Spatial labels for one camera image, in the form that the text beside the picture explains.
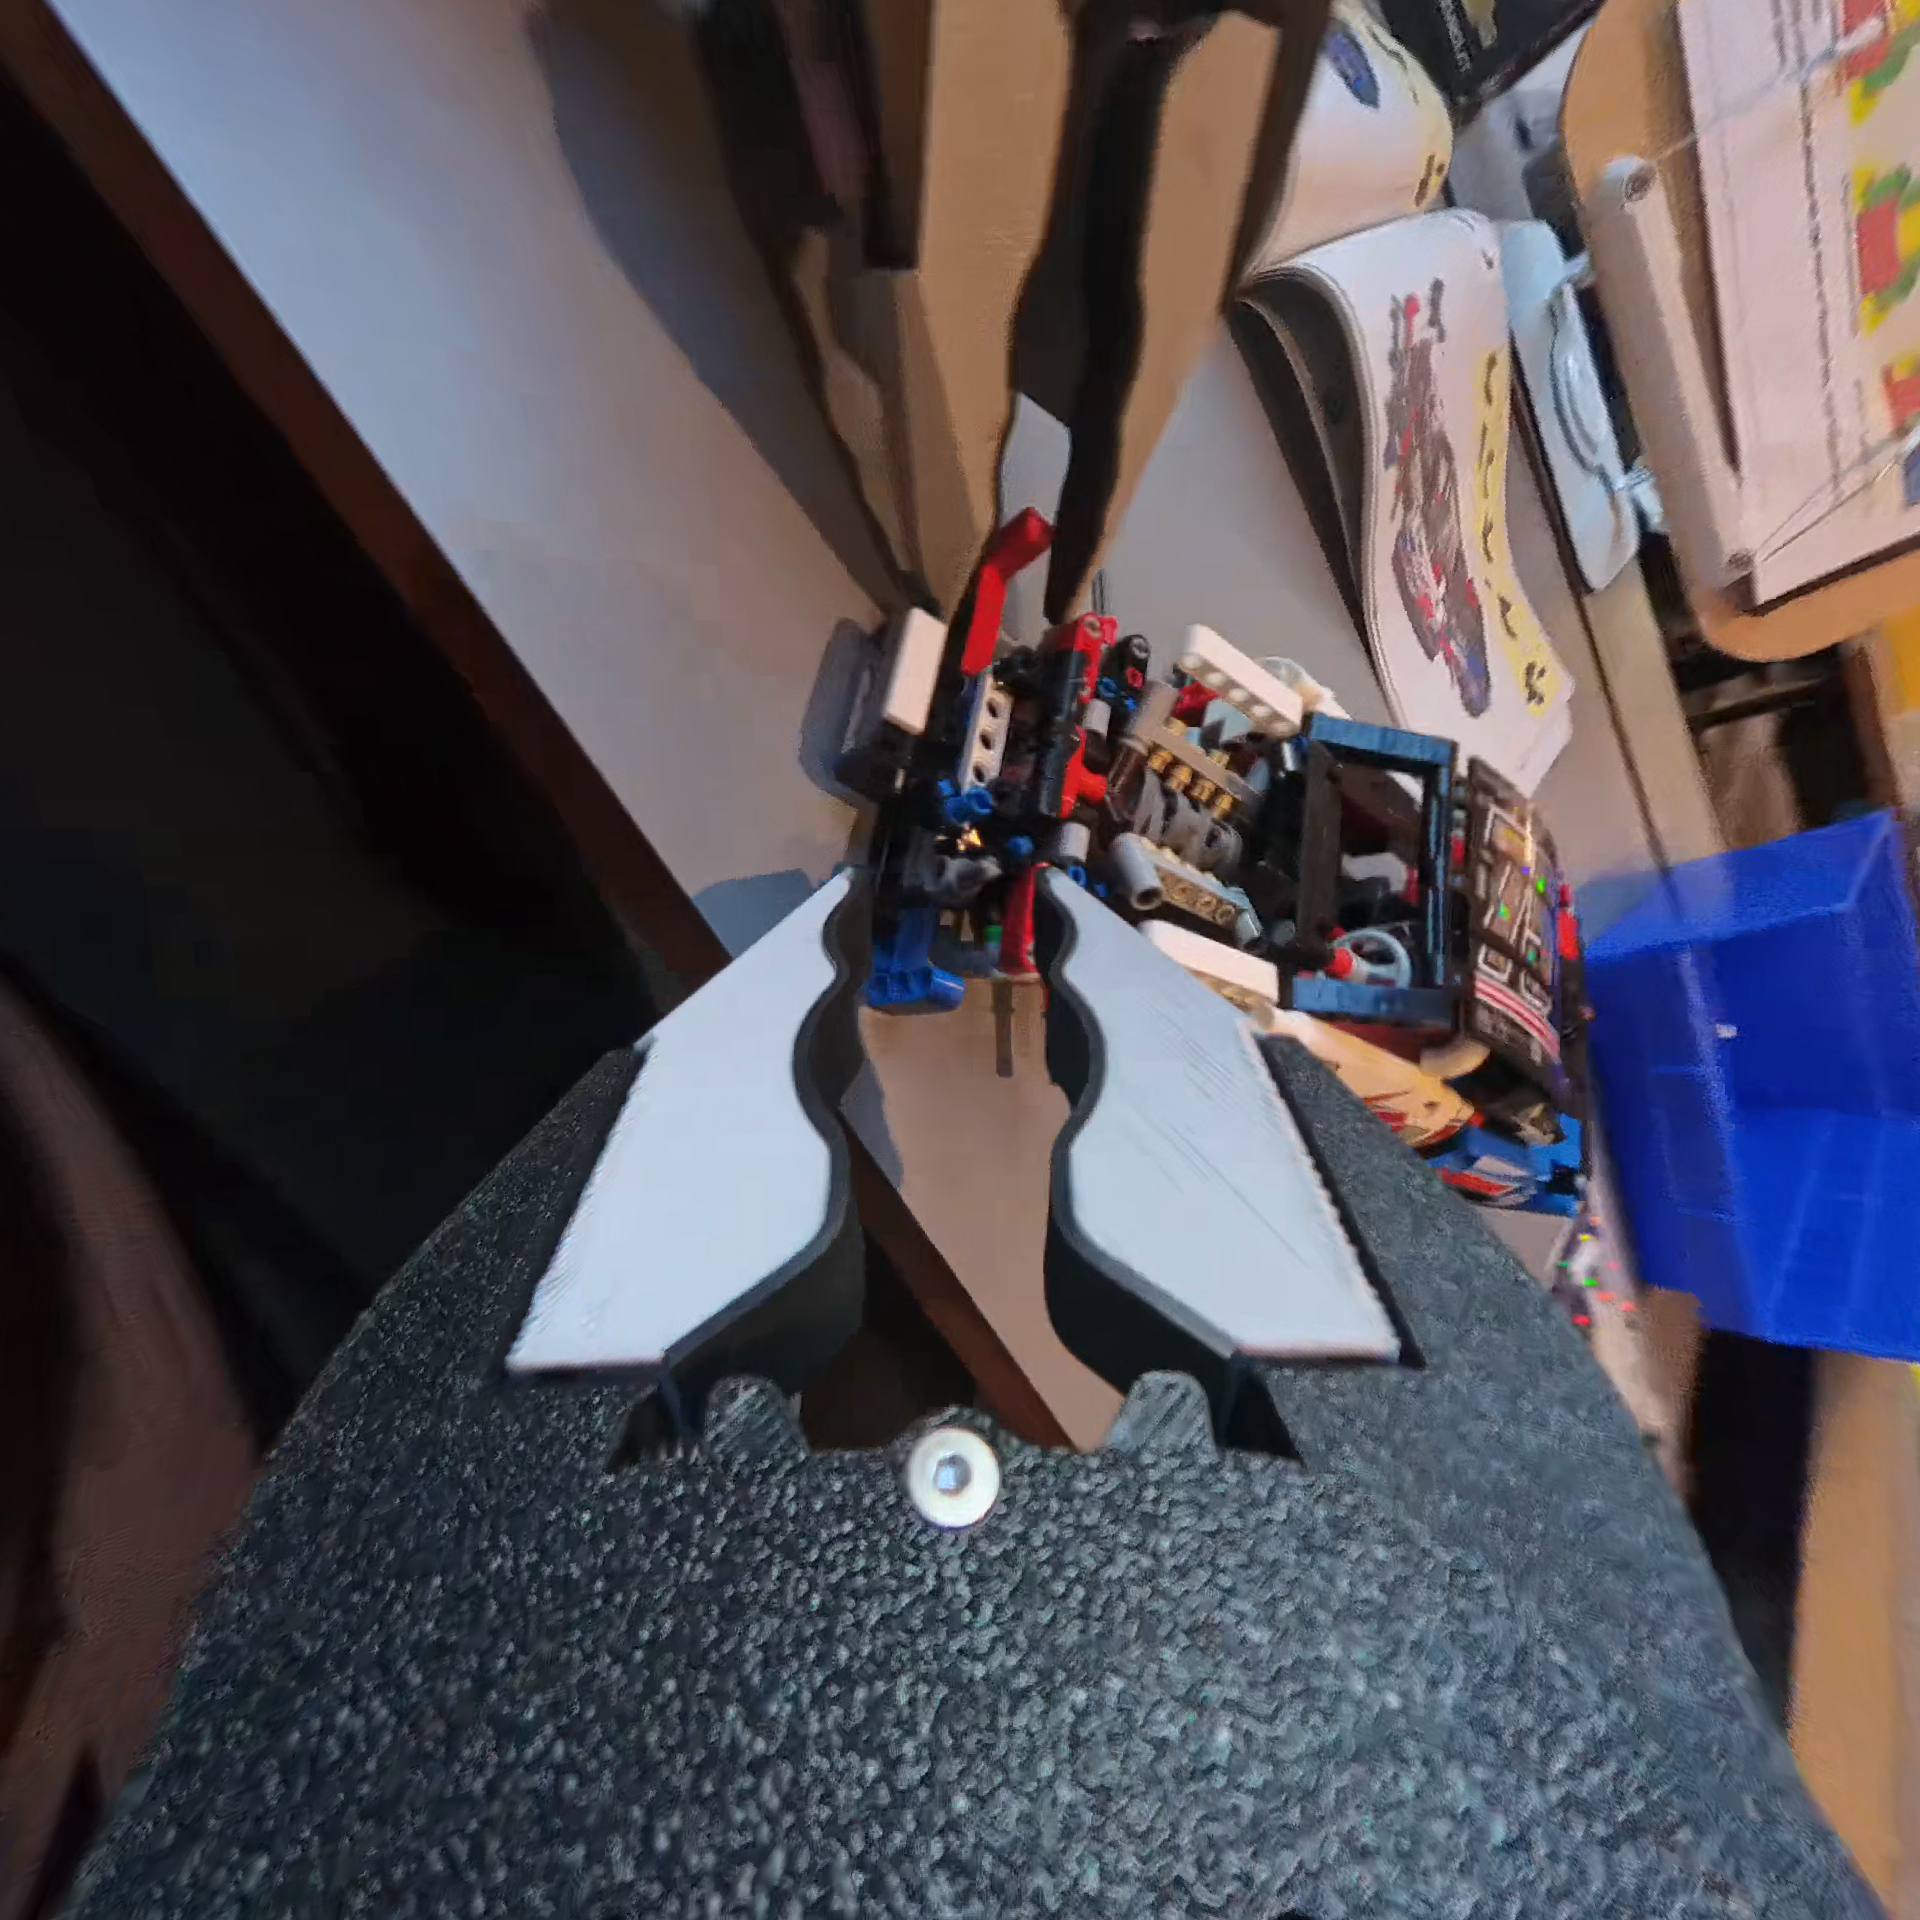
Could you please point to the white plastic object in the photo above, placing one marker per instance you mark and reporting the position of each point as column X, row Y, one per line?
column 1559, row 390

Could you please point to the person's black pants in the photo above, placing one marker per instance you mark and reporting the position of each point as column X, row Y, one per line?
column 300, row 751

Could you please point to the toy brick race car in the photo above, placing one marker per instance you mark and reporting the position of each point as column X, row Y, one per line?
column 1350, row 840

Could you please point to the blue plastic bin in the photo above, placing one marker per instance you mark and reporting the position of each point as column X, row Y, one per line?
column 1771, row 1079

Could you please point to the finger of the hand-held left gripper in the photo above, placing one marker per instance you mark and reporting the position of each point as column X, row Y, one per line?
column 1200, row 181
column 960, row 375

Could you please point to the person's brown shirt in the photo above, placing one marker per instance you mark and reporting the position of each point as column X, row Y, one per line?
column 106, row 1501

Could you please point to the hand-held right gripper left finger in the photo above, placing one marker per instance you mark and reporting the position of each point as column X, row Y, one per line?
column 692, row 1184

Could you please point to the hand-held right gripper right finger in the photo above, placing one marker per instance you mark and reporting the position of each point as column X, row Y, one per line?
column 1215, row 1184

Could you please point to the black cardboard box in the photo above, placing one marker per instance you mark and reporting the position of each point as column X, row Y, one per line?
column 1478, row 45

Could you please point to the open instruction booklet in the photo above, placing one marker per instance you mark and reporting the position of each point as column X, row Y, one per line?
column 1442, row 495

